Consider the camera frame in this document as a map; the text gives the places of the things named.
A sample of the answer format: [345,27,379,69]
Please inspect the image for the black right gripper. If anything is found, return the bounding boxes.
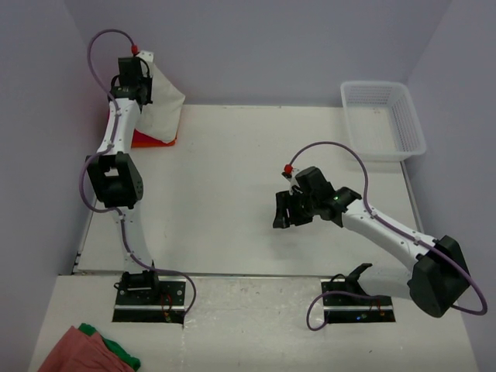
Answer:
[274,189,319,229]

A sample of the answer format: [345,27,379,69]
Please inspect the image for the white t shirt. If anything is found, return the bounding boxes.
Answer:
[139,64,185,142]

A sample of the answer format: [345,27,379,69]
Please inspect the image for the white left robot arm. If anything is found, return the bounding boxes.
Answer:
[86,53,161,305]

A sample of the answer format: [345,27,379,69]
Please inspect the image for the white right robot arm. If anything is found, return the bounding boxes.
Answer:
[273,165,469,318]

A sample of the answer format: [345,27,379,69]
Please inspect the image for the folded pink t shirt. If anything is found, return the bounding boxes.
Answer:
[100,98,152,149]

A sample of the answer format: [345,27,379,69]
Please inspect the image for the folded orange t shirt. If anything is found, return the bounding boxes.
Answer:
[132,130,177,148]

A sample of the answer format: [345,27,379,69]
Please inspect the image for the white plastic basket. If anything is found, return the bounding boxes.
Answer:
[340,81,426,162]

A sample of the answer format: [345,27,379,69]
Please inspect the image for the green cloth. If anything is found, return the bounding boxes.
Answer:
[78,323,141,371]

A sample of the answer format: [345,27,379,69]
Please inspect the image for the salmon pink cloth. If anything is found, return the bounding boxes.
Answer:
[38,326,133,372]

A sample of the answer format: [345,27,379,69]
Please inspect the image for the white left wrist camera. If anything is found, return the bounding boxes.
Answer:
[131,44,154,64]

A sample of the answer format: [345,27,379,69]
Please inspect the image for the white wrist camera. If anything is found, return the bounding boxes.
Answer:
[131,44,154,64]
[282,164,302,195]

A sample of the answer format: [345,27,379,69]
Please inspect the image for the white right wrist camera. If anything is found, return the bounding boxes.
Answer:
[282,164,302,195]

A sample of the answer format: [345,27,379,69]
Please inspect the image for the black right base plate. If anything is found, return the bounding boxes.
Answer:
[321,275,396,324]

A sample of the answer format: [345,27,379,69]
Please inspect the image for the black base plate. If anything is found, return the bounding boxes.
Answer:
[112,280,186,325]
[321,275,396,324]

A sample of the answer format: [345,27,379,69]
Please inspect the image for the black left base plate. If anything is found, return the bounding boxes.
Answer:
[112,280,186,325]

